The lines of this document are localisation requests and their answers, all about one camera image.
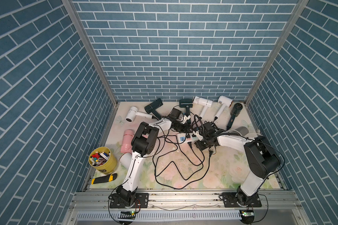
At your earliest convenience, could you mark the dark green slim hair dryer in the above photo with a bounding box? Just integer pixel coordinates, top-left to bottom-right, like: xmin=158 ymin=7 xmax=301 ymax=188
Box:
xmin=144 ymin=98 xmax=163 ymax=120

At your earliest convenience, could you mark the grey oval pad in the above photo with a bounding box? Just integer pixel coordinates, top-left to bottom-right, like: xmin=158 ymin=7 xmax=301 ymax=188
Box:
xmin=235 ymin=127 xmax=249 ymax=136

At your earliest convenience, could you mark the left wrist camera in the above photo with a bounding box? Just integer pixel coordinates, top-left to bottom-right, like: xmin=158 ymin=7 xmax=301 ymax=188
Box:
xmin=168 ymin=107 xmax=191 ymax=124

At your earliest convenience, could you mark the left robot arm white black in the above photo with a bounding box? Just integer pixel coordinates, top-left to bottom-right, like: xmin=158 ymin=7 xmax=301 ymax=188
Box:
xmin=112 ymin=118 xmax=172 ymax=208

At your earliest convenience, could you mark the black yellow utility knife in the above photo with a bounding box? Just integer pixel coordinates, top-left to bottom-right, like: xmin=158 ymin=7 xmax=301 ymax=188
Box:
xmin=91 ymin=173 xmax=118 ymax=185

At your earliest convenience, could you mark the black cable of white dryer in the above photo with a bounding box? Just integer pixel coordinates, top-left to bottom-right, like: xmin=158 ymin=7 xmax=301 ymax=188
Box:
xmin=152 ymin=134 xmax=213 ymax=190

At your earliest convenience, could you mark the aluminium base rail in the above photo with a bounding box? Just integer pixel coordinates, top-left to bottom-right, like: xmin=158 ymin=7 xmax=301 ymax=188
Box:
xmin=63 ymin=189 xmax=309 ymax=225

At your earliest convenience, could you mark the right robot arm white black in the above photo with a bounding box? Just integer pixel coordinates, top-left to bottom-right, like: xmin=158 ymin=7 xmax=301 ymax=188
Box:
xmin=195 ymin=133 xmax=281 ymax=207

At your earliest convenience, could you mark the white boxy hair dryer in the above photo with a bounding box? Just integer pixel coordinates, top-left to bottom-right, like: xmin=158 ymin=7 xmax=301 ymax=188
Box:
xmin=193 ymin=96 xmax=213 ymax=118

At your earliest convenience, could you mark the white multicolour power strip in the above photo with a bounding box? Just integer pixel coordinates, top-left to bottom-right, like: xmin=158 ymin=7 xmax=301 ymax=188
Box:
xmin=177 ymin=133 xmax=202 ymax=144

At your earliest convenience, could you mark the yellow cup with small items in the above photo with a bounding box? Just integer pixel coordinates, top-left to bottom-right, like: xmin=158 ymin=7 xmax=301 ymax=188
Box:
xmin=88 ymin=147 xmax=118 ymax=174

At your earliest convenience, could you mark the dark green boxy hair dryer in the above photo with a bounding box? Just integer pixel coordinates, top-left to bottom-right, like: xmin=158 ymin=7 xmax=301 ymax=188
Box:
xmin=179 ymin=98 xmax=193 ymax=124

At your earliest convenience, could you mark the pink hair dryer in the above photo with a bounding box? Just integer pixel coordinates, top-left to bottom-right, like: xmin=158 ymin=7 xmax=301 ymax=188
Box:
xmin=120 ymin=129 xmax=134 ymax=154

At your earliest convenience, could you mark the dark teal round hair dryer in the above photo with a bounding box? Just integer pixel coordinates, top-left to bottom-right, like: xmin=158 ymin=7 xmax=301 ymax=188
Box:
xmin=226 ymin=103 xmax=243 ymax=130

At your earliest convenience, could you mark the white power strip cord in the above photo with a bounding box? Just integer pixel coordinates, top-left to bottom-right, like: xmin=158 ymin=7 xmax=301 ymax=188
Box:
xmin=228 ymin=128 xmax=264 ymax=140

